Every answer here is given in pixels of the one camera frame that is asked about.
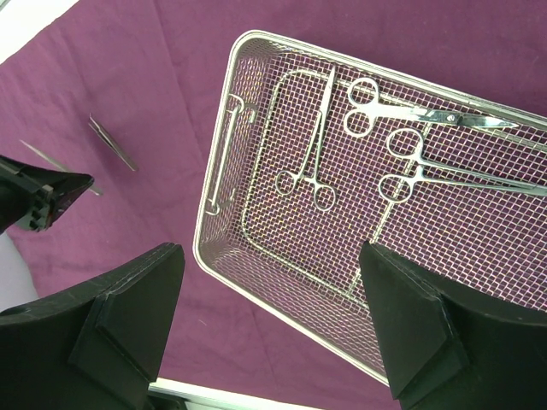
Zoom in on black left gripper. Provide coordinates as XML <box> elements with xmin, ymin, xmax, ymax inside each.
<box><xmin>1</xmin><ymin>155</ymin><xmax>94</xmax><ymax>233</ymax></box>

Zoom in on purple cloth wrap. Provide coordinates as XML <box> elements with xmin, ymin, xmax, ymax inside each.
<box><xmin>1</xmin><ymin>1</ymin><xmax>546</xmax><ymax>409</ymax></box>

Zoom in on steel forceps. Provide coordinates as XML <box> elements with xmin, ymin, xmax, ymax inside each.
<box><xmin>378</xmin><ymin>127</ymin><xmax>546</xmax><ymax>204</ymax></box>
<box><xmin>344</xmin><ymin>77</ymin><xmax>518</xmax><ymax>138</ymax></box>

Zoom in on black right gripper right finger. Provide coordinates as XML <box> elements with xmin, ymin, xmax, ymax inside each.
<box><xmin>359</xmin><ymin>242</ymin><xmax>546</xmax><ymax>409</ymax></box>

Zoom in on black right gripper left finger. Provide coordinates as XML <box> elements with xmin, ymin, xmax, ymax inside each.
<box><xmin>1</xmin><ymin>243</ymin><xmax>185</xmax><ymax>409</ymax></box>

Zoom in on steel surgical scissors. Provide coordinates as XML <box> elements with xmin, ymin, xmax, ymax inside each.
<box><xmin>274</xmin><ymin>66</ymin><xmax>337</xmax><ymax>212</ymax></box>

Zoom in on steel tweezers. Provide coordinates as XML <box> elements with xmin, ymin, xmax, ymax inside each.
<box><xmin>20</xmin><ymin>139</ymin><xmax>103</xmax><ymax>196</ymax></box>
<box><xmin>88</xmin><ymin>114</ymin><xmax>138</xmax><ymax>172</ymax></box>

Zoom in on wire mesh instrument tray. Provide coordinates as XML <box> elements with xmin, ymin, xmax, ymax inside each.
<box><xmin>193</xmin><ymin>30</ymin><xmax>546</xmax><ymax>383</ymax></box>

